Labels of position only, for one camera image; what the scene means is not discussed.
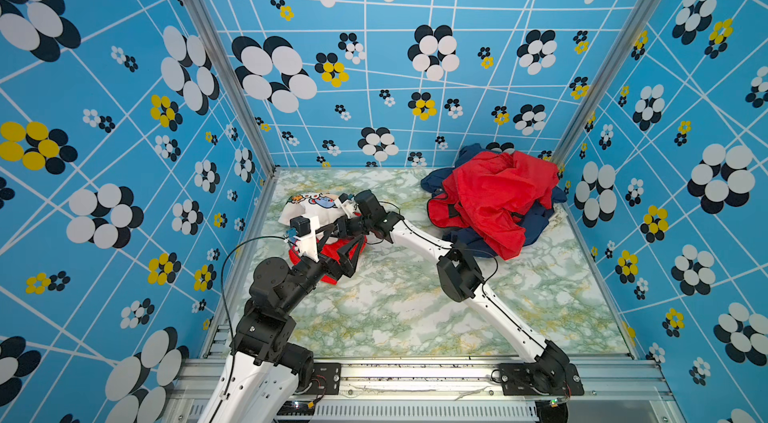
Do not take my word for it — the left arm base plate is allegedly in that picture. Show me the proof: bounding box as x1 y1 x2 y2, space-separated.
295 361 342 396

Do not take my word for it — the aluminium corner post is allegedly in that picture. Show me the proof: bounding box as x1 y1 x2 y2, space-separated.
552 0 662 165
184 0 276 180

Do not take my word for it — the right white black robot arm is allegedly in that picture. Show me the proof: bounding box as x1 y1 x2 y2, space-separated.
335 190 571 396

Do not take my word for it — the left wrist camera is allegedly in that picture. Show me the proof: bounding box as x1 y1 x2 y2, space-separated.
289 216 320 262

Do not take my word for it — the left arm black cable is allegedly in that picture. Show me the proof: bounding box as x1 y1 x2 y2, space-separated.
219 234 290 423

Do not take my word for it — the right aluminium corner post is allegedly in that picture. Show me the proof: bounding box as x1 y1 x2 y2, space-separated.
552 0 662 165

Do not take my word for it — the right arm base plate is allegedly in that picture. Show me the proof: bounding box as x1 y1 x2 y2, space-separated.
490 363 585 398

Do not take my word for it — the aluminium front rail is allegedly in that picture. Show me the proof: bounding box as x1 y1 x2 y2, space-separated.
163 357 684 422

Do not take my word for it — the white red printed cloth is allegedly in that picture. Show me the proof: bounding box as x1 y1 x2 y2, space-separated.
279 193 351 251

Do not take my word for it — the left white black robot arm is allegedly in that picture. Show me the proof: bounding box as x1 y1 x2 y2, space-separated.
199 236 367 422

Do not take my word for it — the red jacket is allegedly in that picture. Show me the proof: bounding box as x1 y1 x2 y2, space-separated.
427 150 560 261

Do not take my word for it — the navy blue cloth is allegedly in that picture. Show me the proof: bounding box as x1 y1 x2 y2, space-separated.
419 143 569 260

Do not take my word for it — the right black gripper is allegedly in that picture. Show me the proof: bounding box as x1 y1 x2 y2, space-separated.
329 217 375 239

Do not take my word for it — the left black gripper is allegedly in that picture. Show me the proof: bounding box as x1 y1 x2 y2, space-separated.
280 234 362 319

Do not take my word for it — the left aluminium corner post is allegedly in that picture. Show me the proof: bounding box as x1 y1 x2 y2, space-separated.
184 0 276 180

